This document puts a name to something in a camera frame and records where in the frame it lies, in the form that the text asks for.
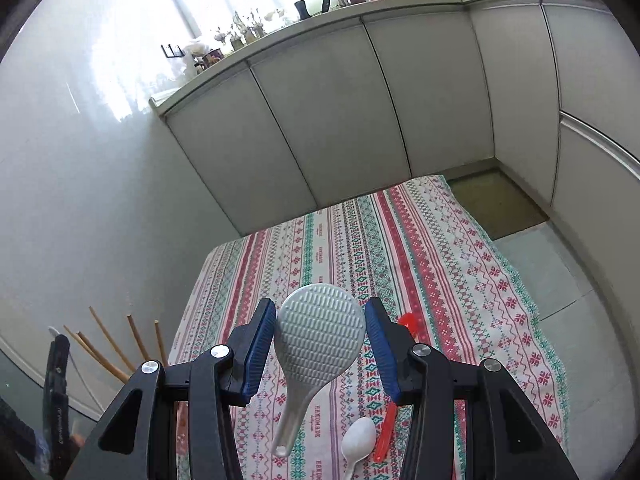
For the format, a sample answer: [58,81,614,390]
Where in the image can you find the large white rice paddle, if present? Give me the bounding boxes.
[272,283,366,457]

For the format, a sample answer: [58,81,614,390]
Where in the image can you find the white soup spoon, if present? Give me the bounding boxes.
[341,417,376,480]

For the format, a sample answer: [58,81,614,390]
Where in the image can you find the striped patterned tablecloth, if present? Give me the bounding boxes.
[169,176,570,479]

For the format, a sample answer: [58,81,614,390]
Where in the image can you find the white base cabinets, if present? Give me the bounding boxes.
[148,0,640,361]

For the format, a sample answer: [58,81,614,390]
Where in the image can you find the wooden chopstick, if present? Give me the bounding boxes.
[126,314,151,362]
[76,332,129,382]
[153,318,168,366]
[89,306,134,372]
[64,325,130,384]

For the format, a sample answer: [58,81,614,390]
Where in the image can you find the olive floor mat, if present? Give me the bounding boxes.
[448,169,548,240]

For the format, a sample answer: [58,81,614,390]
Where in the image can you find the red plastic spoon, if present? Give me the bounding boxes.
[373,312,419,463]

